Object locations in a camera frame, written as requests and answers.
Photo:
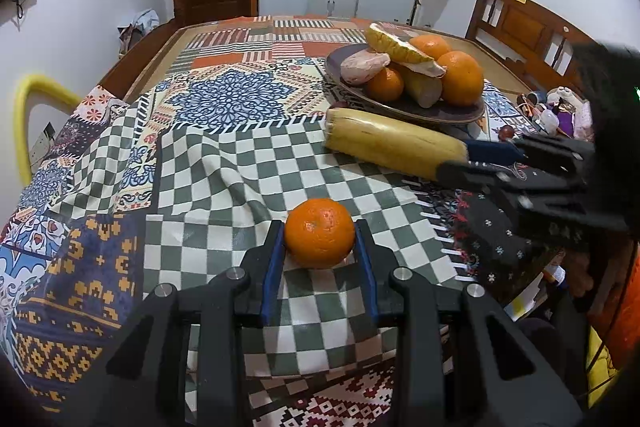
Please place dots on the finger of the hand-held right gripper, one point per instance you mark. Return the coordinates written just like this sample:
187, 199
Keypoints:
500, 179
492, 151

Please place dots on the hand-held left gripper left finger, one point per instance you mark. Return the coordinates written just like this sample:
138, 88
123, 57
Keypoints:
272, 268

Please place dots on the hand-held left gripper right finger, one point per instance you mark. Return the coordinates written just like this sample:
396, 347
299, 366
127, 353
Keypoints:
367, 268

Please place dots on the purple round plate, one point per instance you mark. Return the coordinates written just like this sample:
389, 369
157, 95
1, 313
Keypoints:
450, 113

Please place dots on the small orange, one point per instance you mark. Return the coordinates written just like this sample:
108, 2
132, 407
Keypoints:
385, 85
320, 233

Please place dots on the large orange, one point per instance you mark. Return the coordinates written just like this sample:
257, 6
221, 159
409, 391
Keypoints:
430, 47
461, 78

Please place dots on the short yellow sugarcane piece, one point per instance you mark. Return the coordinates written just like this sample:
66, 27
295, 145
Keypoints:
424, 88

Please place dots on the long yellow sugarcane piece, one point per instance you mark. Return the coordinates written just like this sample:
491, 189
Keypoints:
395, 147

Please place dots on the pomelo segment with rind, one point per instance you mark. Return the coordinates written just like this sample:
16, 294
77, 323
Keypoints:
395, 44

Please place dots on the peeled pink pomelo segment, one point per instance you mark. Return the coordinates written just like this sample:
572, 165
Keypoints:
364, 66

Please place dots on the person's right hand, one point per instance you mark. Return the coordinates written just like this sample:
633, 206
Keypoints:
580, 274

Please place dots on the pile of bedside clutter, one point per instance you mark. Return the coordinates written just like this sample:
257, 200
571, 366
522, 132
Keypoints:
555, 112

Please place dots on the bamboo bed mat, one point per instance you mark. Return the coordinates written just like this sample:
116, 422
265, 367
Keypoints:
500, 77

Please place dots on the wooden bed headboard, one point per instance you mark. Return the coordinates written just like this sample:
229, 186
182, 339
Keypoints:
525, 32

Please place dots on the pile of clothes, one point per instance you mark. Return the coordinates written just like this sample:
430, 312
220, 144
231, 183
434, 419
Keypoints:
137, 29

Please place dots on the yellow foam tube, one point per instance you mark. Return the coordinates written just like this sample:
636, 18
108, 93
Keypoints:
22, 122

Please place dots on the wall power socket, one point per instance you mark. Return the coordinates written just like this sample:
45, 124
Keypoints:
42, 142

